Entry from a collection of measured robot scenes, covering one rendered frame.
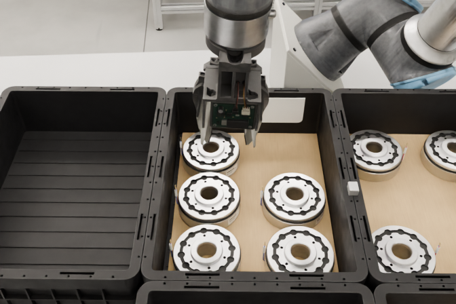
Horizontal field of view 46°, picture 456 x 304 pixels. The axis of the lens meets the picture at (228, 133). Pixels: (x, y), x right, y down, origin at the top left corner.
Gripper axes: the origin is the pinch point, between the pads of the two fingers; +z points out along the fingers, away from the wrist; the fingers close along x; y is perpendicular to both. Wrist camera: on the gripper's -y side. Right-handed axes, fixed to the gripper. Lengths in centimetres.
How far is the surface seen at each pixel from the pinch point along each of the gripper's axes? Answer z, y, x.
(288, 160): 17.4, -9.7, 11.7
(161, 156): 7.9, -1.3, -10.3
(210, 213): 14.0, 5.0, -2.0
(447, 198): 15.3, -1.5, 38.5
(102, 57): 37, -58, -34
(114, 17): 119, -186, -61
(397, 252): 14.0, 10.4, 27.4
